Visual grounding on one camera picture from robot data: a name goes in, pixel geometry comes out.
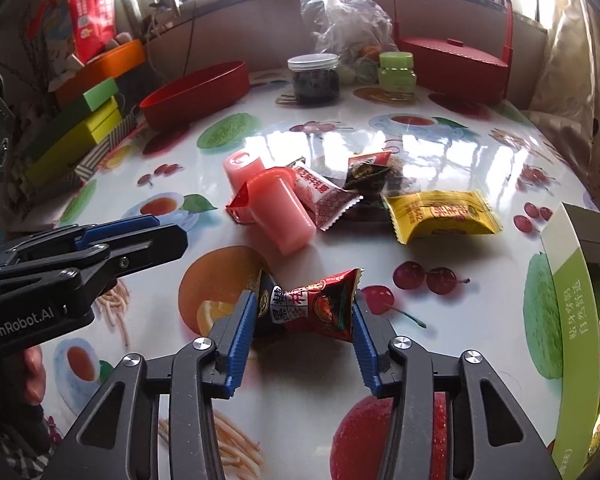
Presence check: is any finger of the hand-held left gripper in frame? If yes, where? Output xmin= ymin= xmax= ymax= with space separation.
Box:
xmin=0 ymin=224 xmax=188 ymax=311
xmin=0 ymin=214 xmax=161 ymax=267

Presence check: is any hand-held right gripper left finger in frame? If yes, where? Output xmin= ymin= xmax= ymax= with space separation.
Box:
xmin=40 ymin=290 xmax=259 ymax=480

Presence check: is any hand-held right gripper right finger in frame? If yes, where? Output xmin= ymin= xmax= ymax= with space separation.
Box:
xmin=351 ymin=290 xmax=563 ymax=480

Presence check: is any dark red plum candy packet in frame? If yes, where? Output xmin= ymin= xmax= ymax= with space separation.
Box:
xmin=252 ymin=267 xmax=366 ymax=343
xmin=342 ymin=151 xmax=393 ymax=191

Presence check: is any pink jelly cup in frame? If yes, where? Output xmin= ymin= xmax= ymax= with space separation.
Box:
xmin=223 ymin=150 xmax=267 ymax=196
xmin=225 ymin=169 xmax=317 ymax=256

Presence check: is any yellow pillow snack packet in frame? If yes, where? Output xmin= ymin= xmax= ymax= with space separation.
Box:
xmin=382 ymin=190 xmax=503 ymax=245

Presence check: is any green cardboard box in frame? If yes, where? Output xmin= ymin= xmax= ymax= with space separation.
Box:
xmin=540 ymin=202 xmax=600 ymax=480

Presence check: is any person's left forearm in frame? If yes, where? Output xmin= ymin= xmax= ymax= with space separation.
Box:
xmin=0 ymin=400 xmax=63 ymax=480

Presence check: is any person's left hand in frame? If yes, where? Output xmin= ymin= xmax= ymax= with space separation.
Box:
xmin=0 ymin=345 xmax=46 ymax=411

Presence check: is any striped box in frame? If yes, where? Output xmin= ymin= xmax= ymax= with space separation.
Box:
xmin=45 ymin=112 xmax=138 ymax=186

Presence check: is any yellow-green box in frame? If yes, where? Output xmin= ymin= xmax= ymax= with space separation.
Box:
xmin=25 ymin=97 xmax=123 ymax=186

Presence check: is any small bright green box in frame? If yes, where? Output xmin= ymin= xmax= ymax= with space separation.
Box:
xmin=60 ymin=77 xmax=120 ymax=121

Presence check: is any red oval tray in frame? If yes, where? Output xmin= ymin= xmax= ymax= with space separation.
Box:
xmin=139 ymin=60 xmax=251 ymax=131

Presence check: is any orange box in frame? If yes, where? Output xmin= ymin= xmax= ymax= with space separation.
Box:
xmin=55 ymin=39 xmax=148 ymax=108

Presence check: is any red printed bag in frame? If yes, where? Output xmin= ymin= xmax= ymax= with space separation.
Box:
xmin=27 ymin=0 xmax=118 ymax=66

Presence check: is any clear jar with dark contents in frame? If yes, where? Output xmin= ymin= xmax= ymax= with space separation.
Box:
xmin=287 ymin=53 xmax=341 ymax=106

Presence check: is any green glass jar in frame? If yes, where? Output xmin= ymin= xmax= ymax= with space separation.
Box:
xmin=377 ymin=51 xmax=417 ymax=93

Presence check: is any clear plastic bag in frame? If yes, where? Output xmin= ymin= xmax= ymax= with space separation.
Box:
xmin=300 ymin=0 xmax=396 ymax=83

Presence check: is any cream patterned curtain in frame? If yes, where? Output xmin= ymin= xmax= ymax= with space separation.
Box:
xmin=527 ymin=0 xmax=600 ymax=211

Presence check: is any thin dark cable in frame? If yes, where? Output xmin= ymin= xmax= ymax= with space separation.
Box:
xmin=182 ymin=0 xmax=198 ymax=78

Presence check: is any red basket with handle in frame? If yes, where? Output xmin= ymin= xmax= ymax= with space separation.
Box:
xmin=391 ymin=0 xmax=515 ymax=106

